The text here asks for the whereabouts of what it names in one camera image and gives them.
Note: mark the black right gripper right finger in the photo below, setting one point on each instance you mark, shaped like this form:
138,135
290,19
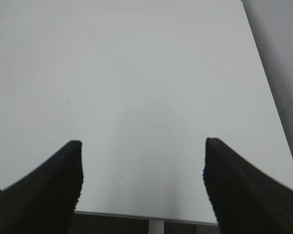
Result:
244,199

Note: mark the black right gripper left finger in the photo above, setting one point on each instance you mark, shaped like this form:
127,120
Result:
44,201

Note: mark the white table leg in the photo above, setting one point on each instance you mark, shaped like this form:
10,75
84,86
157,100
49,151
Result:
156,227

